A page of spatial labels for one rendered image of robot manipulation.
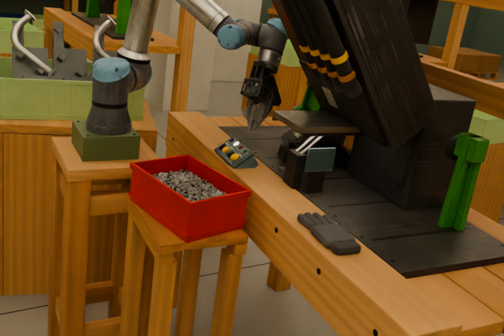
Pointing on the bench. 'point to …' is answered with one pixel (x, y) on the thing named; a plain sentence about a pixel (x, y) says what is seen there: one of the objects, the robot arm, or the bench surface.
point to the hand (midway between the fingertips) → (253, 127)
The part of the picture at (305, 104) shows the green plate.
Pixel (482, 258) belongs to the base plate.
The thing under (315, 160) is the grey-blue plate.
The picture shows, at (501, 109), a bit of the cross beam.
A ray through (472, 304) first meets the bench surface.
